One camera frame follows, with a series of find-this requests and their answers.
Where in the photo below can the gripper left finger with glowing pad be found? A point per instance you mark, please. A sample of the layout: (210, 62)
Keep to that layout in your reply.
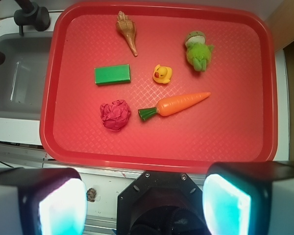
(42, 201)

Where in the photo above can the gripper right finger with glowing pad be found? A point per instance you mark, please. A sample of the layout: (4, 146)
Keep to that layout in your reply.
(249, 198)

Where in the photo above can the tan spiral conch shell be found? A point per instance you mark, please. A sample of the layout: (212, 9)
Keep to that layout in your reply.
(127, 28)

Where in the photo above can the small brown debris piece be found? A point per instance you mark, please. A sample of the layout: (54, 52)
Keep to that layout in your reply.
(91, 194)

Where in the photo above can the grey toy sink basin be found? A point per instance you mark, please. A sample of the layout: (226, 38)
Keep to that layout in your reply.
(22, 75)

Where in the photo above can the crumpled red paper ball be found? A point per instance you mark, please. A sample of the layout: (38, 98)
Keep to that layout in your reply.
(116, 115)

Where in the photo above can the orange plastic carrot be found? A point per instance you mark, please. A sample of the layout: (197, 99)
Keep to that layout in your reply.
(172, 105)

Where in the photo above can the red plastic tray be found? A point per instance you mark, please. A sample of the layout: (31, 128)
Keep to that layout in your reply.
(236, 123)

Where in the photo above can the green rectangular block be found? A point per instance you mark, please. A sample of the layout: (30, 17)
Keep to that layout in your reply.
(110, 75)

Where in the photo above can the green plush frog toy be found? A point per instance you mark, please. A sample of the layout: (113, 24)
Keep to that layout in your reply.
(198, 53)

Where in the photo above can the yellow rubber duck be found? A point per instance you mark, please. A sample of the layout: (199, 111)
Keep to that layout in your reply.
(162, 74)

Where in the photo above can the black toy faucet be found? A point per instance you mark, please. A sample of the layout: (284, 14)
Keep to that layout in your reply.
(31, 13)

